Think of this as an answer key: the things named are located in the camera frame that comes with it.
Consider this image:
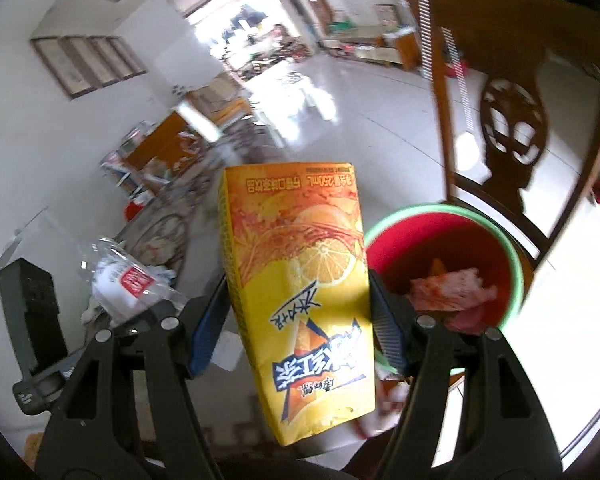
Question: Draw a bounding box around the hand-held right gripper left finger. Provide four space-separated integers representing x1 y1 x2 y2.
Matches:
35 280 231 480

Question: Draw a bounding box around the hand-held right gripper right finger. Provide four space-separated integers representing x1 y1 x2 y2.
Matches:
369 270 566 480

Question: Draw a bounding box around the clear plastic bottle red label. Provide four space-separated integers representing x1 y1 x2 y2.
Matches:
77 236 191 328

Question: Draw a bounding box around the yellow drink carton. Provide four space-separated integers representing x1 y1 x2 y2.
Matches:
217 162 376 446

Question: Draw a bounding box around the red bin green rim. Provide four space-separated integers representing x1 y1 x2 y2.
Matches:
362 202 533 376

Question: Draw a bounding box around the red white wrapper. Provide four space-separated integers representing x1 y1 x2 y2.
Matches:
355 377 411 441

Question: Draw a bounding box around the wooden dining chair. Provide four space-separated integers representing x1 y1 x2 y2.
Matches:
125 110 221 196

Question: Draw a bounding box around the carved wooden chair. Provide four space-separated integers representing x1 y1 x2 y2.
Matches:
417 0 600 271

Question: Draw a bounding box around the white coffee table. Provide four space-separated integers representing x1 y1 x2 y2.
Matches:
275 72 341 121

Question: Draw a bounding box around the wooden television cabinet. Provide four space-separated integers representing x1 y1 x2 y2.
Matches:
322 25 421 70

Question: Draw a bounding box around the framed wall picture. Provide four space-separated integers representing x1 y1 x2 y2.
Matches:
87 36 133 82
60 36 118 90
107 36 148 77
30 37 98 101

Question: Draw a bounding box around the white beaded cord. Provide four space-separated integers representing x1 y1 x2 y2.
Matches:
417 0 473 136

